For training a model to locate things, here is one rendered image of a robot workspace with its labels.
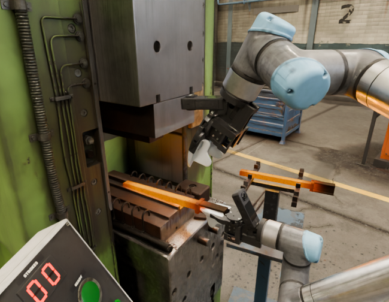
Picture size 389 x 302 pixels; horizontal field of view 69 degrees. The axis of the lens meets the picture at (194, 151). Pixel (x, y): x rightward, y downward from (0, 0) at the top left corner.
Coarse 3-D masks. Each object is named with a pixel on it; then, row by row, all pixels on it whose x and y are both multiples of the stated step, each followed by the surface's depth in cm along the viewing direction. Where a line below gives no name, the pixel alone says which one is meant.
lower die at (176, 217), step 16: (128, 176) 118; (112, 192) 105; (128, 192) 105; (176, 192) 105; (128, 208) 97; (144, 208) 96; (160, 208) 96; (176, 208) 95; (128, 224) 96; (144, 224) 91; (160, 224) 89; (176, 224) 95
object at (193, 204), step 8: (128, 184) 107; (136, 184) 107; (144, 192) 103; (152, 192) 101; (160, 192) 100; (168, 192) 100; (168, 200) 98; (176, 200) 96; (184, 200) 94; (192, 200) 94; (200, 200) 93; (192, 208) 93; (208, 208) 89; (216, 208) 88; (224, 208) 88
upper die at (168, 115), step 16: (112, 112) 83; (128, 112) 79; (144, 112) 76; (160, 112) 76; (176, 112) 83; (192, 112) 90; (112, 128) 85; (128, 128) 81; (144, 128) 78; (160, 128) 78; (176, 128) 84
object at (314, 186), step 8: (256, 176) 129; (264, 176) 127; (272, 176) 126; (280, 176) 126; (288, 184) 124; (304, 184) 121; (312, 184) 118; (320, 184) 118; (328, 184) 117; (320, 192) 119; (328, 192) 118
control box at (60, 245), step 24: (48, 240) 49; (72, 240) 53; (24, 264) 43; (72, 264) 51; (96, 264) 56; (0, 288) 39; (24, 288) 41; (48, 288) 45; (72, 288) 49; (120, 288) 59
